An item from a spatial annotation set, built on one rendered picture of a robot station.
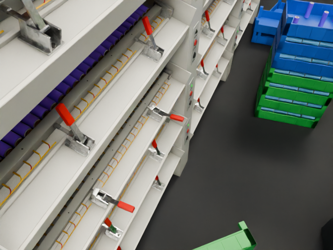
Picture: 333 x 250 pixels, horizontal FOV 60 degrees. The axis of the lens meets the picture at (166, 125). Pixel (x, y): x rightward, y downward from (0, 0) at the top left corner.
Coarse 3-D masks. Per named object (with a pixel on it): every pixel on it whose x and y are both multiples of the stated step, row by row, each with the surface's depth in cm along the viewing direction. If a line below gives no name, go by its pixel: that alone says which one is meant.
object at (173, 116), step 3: (159, 111) 75; (159, 114) 76; (162, 114) 75; (165, 114) 75; (168, 114) 75; (171, 114) 75; (168, 117) 75; (171, 117) 74; (174, 117) 74; (177, 117) 74; (180, 117) 74; (183, 117) 74; (177, 120) 74; (180, 120) 73
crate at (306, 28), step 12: (288, 0) 122; (300, 0) 122; (288, 12) 126; (300, 12) 125; (312, 12) 124; (288, 24) 111; (300, 24) 110; (312, 24) 119; (324, 24) 119; (300, 36) 113; (312, 36) 112; (324, 36) 110
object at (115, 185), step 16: (176, 80) 87; (160, 96) 82; (176, 96) 83; (144, 128) 74; (128, 144) 71; (144, 144) 72; (128, 160) 68; (112, 176) 65; (128, 176) 66; (112, 192) 63; (64, 208) 59; (96, 208) 60; (80, 224) 58; (96, 224) 59; (64, 240) 56; (80, 240) 56
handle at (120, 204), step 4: (104, 196) 59; (108, 196) 60; (108, 200) 59; (112, 200) 59; (116, 200) 59; (116, 204) 59; (120, 204) 58; (124, 204) 58; (128, 204) 58; (124, 208) 58; (128, 208) 58; (132, 208) 58; (132, 212) 58
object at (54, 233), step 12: (156, 84) 80; (156, 96) 80; (144, 108) 75; (132, 120) 72; (120, 132) 69; (120, 144) 67; (108, 156) 65; (96, 168) 63; (96, 180) 62; (84, 192) 59; (72, 204) 57; (84, 204) 59; (60, 216) 55; (72, 216) 58; (60, 228) 54; (48, 240) 53
